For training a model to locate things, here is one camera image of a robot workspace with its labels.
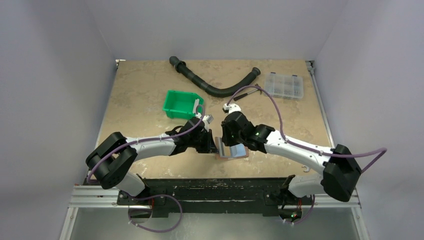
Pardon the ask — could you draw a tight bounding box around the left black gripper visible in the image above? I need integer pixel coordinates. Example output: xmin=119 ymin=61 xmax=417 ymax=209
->
xmin=188 ymin=128 xmax=218 ymax=153

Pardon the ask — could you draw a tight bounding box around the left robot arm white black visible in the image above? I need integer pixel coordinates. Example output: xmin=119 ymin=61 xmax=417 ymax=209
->
xmin=85 ymin=117 xmax=218 ymax=205

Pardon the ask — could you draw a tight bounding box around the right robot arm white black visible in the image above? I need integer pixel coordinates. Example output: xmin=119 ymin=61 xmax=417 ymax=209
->
xmin=221 ymin=110 xmax=363 ymax=204

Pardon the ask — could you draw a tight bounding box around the white card in bin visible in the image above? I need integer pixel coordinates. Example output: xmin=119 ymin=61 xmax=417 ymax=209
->
xmin=192 ymin=98 xmax=200 ymax=115

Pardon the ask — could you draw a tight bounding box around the green plastic bin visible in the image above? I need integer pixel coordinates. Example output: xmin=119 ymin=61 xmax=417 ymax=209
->
xmin=162 ymin=90 xmax=204 ymax=120

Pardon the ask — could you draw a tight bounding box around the clear plastic organizer box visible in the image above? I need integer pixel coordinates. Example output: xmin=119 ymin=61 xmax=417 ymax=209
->
xmin=264 ymin=72 xmax=304 ymax=100

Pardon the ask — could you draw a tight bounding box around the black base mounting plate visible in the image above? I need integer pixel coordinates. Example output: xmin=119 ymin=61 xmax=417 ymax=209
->
xmin=117 ymin=176 xmax=312 ymax=218

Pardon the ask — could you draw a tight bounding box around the silver wrench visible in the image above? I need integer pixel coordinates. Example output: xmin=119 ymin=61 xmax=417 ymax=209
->
xmin=302 ymin=165 xmax=310 ymax=173

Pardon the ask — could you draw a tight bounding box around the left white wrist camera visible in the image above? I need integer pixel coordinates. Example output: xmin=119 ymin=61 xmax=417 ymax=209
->
xmin=202 ymin=114 xmax=214 ymax=132

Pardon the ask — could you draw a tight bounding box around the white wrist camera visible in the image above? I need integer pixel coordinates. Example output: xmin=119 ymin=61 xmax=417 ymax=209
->
xmin=202 ymin=114 xmax=214 ymax=132
xmin=222 ymin=103 xmax=242 ymax=114

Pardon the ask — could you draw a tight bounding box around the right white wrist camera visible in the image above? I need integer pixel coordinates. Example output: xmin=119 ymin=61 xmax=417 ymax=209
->
xmin=222 ymin=103 xmax=242 ymax=114

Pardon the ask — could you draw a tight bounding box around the small black-handled hammer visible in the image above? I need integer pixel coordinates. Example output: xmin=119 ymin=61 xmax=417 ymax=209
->
xmin=233 ymin=84 xmax=263 ymax=101

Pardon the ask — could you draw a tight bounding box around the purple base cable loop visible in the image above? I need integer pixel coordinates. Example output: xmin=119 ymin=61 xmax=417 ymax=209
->
xmin=127 ymin=194 xmax=184 ymax=233

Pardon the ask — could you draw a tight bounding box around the black corrugated hose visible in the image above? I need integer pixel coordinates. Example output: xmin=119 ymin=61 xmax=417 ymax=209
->
xmin=168 ymin=55 xmax=262 ymax=99

